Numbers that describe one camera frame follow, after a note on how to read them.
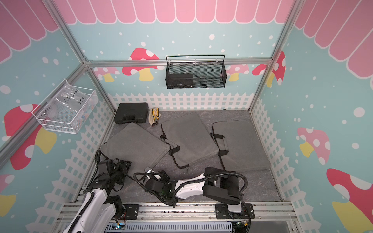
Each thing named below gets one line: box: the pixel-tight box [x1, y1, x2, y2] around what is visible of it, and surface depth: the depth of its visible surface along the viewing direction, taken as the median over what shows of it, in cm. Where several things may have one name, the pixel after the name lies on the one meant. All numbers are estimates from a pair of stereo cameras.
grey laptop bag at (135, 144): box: [99, 122, 171, 178], surface depth 96 cm
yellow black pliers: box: [152, 107, 160, 125], surface depth 118 cm
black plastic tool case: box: [113, 102, 149, 125], surface depth 115 cm
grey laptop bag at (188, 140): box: [160, 112, 220, 169], surface depth 100 cm
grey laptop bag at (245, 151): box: [212, 119, 272, 171], surface depth 96 cm
